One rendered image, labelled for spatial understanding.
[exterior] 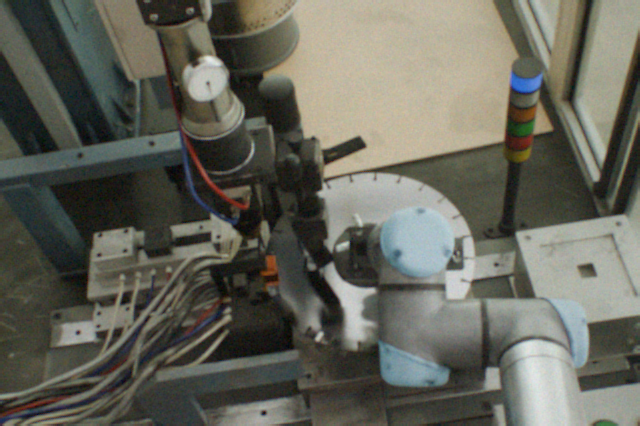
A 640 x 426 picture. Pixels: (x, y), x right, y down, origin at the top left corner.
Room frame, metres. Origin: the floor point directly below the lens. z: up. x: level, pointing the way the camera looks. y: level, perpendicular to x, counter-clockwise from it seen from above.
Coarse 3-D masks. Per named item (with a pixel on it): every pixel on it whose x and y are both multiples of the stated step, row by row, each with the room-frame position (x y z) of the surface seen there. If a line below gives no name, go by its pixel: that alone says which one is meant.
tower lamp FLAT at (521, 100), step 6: (510, 90) 0.80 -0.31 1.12; (510, 96) 0.80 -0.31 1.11; (516, 96) 0.79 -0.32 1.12; (522, 96) 0.78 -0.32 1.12; (528, 96) 0.78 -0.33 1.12; (534, 96) 0.78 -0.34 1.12; (510, 102) 0.80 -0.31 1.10; (516, 102) 0.79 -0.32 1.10; (522, 102) 0.78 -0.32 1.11; (528, 102) 0.78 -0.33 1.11; (534, 102) 0.78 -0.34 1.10
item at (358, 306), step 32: (320, 192) 0.82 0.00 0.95; (352, 192) 0.80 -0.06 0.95; (384, 192) 0.79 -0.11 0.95; (416, 192) 0.78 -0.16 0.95; (288, 224) 0.76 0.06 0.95; (352, 224) 0.74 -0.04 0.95; (288, 256) 0.70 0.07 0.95; (288, 288) 0.64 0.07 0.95; (320, 288) 0.63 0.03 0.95; (352, 288) 0.62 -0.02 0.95; (448, 288) 0.59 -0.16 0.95; (288, 320) 0.59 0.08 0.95; (320, 320) 0.58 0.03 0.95; (352, 320) 0.57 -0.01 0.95
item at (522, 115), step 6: (510, 108) 0.80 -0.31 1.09; (516, 108) 0.79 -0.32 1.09; (522, 108) 0.78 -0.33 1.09; (528, 108) 0.78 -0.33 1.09; (534, 108) 0.79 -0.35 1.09; (510, 114) 0.80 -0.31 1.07; (516, 114) 0.79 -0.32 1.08; (522, 114) 0.78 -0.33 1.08; (528, 114) 0.78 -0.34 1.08; (534, 114) 0.79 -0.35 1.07; (516, 120) 0.79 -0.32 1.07; (522, 120) 0.78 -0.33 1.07; (528, 120) 0.78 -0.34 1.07
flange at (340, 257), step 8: (368, 224) 0.73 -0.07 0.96; (376, 224) 0.72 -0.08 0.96; (344, 232) 0.72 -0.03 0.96; (352, 232) 0.72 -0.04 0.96; (336, 240) 0.71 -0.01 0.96; (344, 240) 0.70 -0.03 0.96; (336, 256) 0.68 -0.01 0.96; (344, 256) 0.67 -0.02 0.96; (336, 264) 0.66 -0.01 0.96; (344, 264) 0.66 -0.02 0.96; (344, 272) 0.65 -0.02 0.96; (368, 280) 0.62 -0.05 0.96; (376, 280) 0.62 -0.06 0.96
